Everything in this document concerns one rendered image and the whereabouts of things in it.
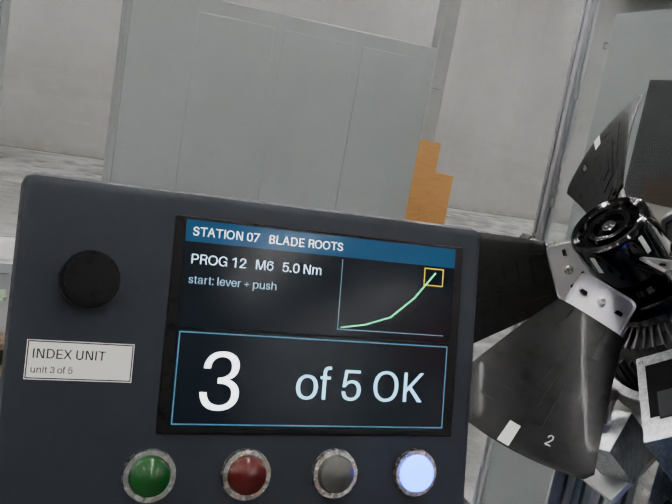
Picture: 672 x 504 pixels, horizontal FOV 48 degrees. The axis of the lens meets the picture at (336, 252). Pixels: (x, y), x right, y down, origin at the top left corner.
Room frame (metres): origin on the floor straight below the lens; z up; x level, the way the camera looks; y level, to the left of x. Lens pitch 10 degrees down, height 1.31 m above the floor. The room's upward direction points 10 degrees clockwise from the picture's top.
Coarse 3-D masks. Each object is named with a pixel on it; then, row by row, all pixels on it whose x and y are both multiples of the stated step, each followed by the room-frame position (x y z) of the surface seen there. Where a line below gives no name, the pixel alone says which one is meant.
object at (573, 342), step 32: (544, 320) 1.05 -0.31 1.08; (576, 320) 1.05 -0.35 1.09; (512, 352) 1.03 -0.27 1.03; (544, 352) 1.02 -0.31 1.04; (576, 352) 1.02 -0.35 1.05; (608, 352) 1.02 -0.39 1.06; (480, 384) 1.01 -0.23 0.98; (512, 384) 1.00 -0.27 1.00; (544, 384) 0.99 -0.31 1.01; (576, 384) 0.99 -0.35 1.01; (608, 384) 0.99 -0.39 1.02; (480, 416) 0.98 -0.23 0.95; (512, 416) 0.97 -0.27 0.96; (544, 416) 0.96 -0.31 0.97; (576, 416) 0.96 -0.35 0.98; (512, 448) 0.94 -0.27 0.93; (544, 448) 0.93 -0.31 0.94; (576, 448) 0.93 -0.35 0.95
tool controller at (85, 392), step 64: (64, 192) 0.37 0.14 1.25; (128, 192) 0.38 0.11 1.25; (192, 192) 0.40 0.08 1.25; (64, 256) 0.36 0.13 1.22; (128, 256) 0.37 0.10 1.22; (192, 256) 0.38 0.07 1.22; (256, 256) 0.40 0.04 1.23; (320, 256) 0.41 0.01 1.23; (384, 256) 0.43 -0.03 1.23; (448, 256) 0.44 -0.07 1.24; (64, 320) 0.35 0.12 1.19; (128, 320) 0.37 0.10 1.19; (192, 320) 0.38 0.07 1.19; (256, 320) 0.39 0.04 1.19; (320, 320) 0.40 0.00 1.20; (384, 320) 0.42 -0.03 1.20; (448, 320) 0.44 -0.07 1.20; (0, 384) 0.34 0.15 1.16; (64, 384) 0.35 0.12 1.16; (128, 384) 0.36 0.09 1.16; (320, 384) 0.40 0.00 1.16; (384, 384) 0.41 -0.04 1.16; (448, 384) 0.43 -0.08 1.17; (0, 448) 0.33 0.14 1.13; (64, 448) 0.34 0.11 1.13; (128, 448) 0.35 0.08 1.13; (192, 448) 0.37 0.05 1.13; (256, 448) 0.38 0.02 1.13; (320, 448) 0.39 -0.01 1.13; (384, 448) 0.41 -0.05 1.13; (448, 448) 0.42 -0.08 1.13
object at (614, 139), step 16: (640, 96) 1.36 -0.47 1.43; (624, 112) 1.37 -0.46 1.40; (608, 128) 1.40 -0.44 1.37; (624, 128) 1.32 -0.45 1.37; (592, 144) 1.44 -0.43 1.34; (608, 144) 1.36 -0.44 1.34; (624, 144) 1.28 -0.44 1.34; (592, 160) 1.40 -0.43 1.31; (608, 160) 1.32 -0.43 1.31; (624, 160) 1.25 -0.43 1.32; (576, 176) 1.45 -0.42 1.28; (592, 176) 1.38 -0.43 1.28; (608, 176) 1.29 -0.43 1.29; (576, 192) 1.43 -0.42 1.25; (592, 192) 1.36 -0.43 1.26; (608, 192) 1.27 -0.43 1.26; (592, 208) 1.34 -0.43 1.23
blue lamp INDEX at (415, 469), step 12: (408, 456) 0.41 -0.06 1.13; (420, 456) 0.41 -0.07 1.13; (396, 468) 0.40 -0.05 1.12; (408, 468) 0.40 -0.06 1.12; (420, 468) 0.40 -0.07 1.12; (432, 468) 0.41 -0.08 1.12; (396, 480) 0.40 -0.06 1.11; (408, 480) 0.40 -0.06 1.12; (420, 480) 0.40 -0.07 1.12; (432, 480) 0.41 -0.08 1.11; (408, 492) 0.40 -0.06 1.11; (420, 492) 0.41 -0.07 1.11
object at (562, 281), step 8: (552, 248) 1.20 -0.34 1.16; (560, 248) 1.20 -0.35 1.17; (568, 248) 1.19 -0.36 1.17; (552, 256) 1.20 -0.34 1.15; (560, 256) 1.19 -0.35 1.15; (568, 256) 1.19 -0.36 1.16; (576, 256) 1.18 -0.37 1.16; (552, 264) 1.20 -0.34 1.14; (560, 264) 1.19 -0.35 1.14; (568, 264) 1.18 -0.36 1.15; (576, 264) 1.18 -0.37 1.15; (552, 272) 1.20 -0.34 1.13; (560, 272) 1.19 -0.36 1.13; (576, 272) 1.17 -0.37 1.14; (560, 280) 1.19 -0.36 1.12; (568, 280) 1.18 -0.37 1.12; (560, 288) 1.19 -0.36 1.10; (568, 288) 1.18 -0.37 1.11; (560, 296) 1.19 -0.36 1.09
